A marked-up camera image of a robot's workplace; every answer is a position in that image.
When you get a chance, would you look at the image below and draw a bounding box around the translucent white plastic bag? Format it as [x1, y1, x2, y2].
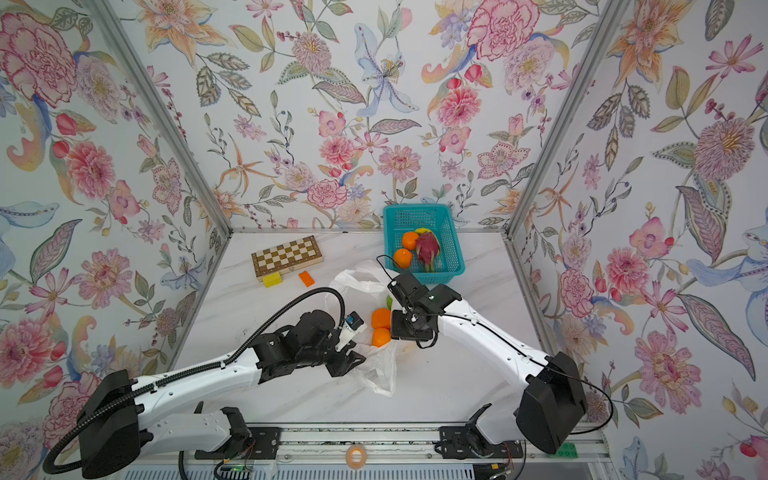
[329, 260, 397, 397]

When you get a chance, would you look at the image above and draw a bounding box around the aluminium corner post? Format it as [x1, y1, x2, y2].
[85, 0, 233, 241]
[506, 1, 627, 240]

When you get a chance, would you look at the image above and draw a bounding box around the green toy brick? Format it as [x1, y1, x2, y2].
[549, 442, 579, 459]

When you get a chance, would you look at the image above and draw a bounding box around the thin black right cable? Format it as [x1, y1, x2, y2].
[375, 254, 615, 436]

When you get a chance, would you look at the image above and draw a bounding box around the teal plastic basket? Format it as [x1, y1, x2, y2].
[383, 204, 465, 284]

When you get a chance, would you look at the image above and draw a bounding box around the orange toy brick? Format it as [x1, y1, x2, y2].
[299, 271, 315, 288]

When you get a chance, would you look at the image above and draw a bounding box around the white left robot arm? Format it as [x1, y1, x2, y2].
[77, 310, 366, 479]

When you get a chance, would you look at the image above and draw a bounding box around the red dragon fruit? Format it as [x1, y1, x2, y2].
[416, 233, 441, 272]

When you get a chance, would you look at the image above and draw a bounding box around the wooden chess board box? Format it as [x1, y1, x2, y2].
[251, 235, 324, 281]

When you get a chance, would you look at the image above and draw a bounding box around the aluminium corner post left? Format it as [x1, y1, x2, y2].
[85, 0, 233, 241]

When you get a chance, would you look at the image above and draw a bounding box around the yellow foam block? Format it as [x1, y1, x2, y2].
[261, 272, 283, 288]

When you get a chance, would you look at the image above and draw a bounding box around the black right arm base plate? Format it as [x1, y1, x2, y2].
[434, 403, 524, 461]

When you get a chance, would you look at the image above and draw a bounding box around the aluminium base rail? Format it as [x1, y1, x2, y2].
[142, 423, 610, 465]

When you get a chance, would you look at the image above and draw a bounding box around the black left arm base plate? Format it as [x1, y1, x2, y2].
[194, 407, 282, 460]

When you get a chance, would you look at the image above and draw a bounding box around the aluminium corner post right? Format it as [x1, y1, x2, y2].
[506, 1, 627, 240]

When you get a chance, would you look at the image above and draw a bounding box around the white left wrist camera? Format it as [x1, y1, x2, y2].
[335, 311, 367, 352]

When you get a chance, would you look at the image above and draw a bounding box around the black corrugated cable conduit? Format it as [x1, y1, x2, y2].
[41, 286, 348, 476]

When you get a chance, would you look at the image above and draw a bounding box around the beige tape roll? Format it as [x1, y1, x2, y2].
[345, 444, 367, 470]

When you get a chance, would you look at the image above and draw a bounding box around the orange fruit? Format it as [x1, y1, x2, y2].
[393, 248, 413, 270]
[401, 231, 420, 251]
[371, 328, 392, 348]
[371, 308, 392, 330]

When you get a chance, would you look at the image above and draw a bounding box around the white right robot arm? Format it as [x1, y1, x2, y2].
[388, 271, 587, 454]

